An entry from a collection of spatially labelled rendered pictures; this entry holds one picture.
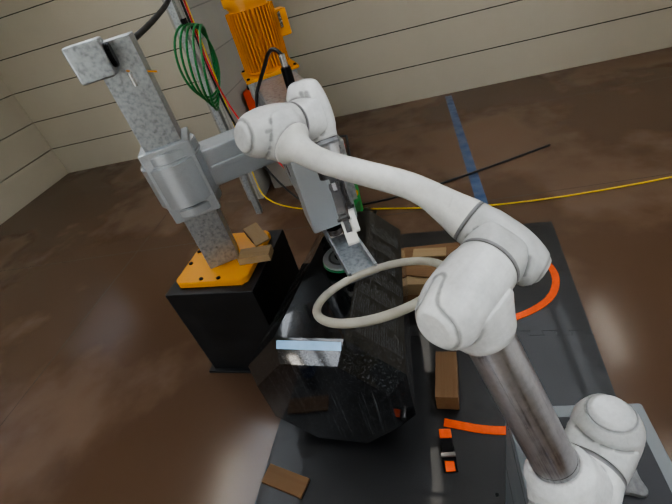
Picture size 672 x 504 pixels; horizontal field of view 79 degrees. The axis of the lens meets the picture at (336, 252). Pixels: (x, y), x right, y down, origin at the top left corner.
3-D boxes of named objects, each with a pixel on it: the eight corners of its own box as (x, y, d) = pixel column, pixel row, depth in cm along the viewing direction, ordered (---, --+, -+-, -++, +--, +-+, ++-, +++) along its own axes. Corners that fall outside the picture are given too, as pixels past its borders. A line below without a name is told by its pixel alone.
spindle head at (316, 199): (299, 206, 217) (271, 127, 191) (337, 192, 220) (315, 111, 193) (316, 239, 189) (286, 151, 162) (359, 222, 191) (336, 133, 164)
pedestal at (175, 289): (209, 372, 288) (157, 299, 244) (243, 304, 337) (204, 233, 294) (295, 374, 268) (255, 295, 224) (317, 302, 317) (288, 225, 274)
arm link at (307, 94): (320, 142, 113) (287, 153, 104) (300, 85, 109) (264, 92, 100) (348, 131, 105) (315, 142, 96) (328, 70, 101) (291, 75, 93)
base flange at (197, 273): (176, 288, 248) (172, 283, 245) (210, 240, 285) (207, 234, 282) (247, 285, 233) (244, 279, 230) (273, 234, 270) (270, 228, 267)
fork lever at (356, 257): (305, 213, 218) (302, 205, 215) (338, 201, 220) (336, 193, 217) (343, 286, 161) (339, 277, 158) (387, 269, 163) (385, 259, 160)
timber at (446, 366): (459, 410, 220) (458, 397, 213) (437, 409, 224) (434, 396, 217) (457, 363, 243) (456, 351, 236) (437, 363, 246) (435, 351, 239)
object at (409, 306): (307, 298, 161) (304, 291, 161) (418, 253, 166) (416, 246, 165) (325, 349, 114) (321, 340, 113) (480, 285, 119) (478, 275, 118)
